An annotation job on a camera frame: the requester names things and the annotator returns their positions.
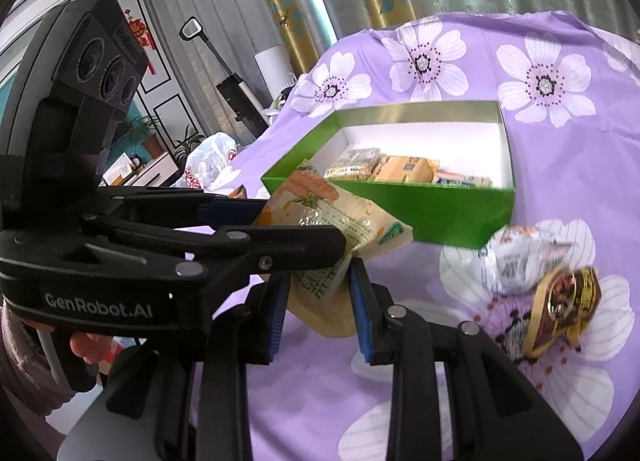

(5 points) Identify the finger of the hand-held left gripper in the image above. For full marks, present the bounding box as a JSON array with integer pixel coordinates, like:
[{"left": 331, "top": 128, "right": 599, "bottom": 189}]
[
  {"left": 97, "top": 186, "right": 273, "bottom": 231},
  {"left": 82, "top": 216, "right": 348, "bottom": 312}
]

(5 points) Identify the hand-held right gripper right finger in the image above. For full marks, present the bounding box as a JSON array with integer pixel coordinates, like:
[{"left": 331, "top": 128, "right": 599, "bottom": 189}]
[{"left": 350, "top": 258, "right": 583, "bottom": 461}]

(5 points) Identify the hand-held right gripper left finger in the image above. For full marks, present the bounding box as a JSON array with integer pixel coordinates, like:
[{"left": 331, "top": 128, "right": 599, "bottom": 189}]
[{"left": 57, "top": 273, "right": 291, "bottom": 461}]

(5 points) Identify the pale yellow snack packet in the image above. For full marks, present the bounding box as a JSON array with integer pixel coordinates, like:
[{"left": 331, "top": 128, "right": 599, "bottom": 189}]
[{"left": 252, "top": 168, "right": 413, "bottom": 339}]

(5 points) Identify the tan snack packet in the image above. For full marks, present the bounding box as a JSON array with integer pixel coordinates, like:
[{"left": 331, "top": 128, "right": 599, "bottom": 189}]
[{"left": 324, "top": 147, "right": 383, "bottom": 180}]

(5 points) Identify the green cardboard box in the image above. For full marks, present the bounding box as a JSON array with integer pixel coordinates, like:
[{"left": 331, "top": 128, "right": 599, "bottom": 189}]
[{"left": 261, "top": 100, "right": 517, "bottom": 249}]

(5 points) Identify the white peanut snack packet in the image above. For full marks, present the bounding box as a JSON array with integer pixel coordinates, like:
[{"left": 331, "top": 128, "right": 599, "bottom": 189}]
[{"left": 479, "top": 225, "right": 573, "bottom": 294}]

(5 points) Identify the white red-striped snack packet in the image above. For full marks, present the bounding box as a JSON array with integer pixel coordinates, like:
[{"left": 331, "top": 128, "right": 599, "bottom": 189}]
[{"left": 434, "top": 171, "right": 495, "bottom": 188}]

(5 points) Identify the brown gold snack packet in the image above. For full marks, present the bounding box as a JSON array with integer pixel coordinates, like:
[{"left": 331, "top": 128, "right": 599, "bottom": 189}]
[{"left": 522, "top": 266, "right": 603, "bottom": 359}]

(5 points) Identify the person's left hand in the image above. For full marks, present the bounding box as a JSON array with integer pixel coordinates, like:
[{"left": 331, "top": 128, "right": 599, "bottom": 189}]
[{"left": 69, "top": 331, "right": 125, "bottom": 366}]

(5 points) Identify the white plastic bag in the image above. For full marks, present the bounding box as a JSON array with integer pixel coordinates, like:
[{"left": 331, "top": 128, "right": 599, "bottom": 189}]
[{"left": 172, "top": 132, "right": 238, "bottom": 192}]

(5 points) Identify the potted green plant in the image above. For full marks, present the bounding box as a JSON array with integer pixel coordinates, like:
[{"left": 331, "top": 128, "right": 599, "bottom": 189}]
[
  {"left": 127, "top": 114, "right": 162, "bottom": 153},
  {"left": 172, "top": 125, "right": 207, "bottom": 163}
]

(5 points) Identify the white low cabinet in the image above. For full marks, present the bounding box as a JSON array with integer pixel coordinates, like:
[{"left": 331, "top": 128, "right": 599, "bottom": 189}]
[{"left": 99, "top": 150, "right": 182, "bottom": 188}]

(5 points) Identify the black stick vacuum cleaner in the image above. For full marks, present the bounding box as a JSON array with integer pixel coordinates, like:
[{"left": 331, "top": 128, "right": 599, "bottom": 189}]
[{"left": 179, "top": 16, "right": 268, "bottom": 139}]

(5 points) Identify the white tall appliance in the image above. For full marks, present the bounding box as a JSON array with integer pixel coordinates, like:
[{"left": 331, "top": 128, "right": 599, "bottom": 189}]
[{"left": 254, "top": 45, "right": 296, "bottom": 102}]

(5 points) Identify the purple floral cloth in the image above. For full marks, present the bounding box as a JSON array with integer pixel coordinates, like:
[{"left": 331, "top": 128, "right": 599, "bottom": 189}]
[{"left": 200, "top": 11, "right": 640, "bottom": 461}]

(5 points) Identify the red wall ornament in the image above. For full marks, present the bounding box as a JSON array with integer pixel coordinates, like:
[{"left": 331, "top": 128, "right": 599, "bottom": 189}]
[{"left": 122, "top": 6, "right": 152, "bottom": 49}]

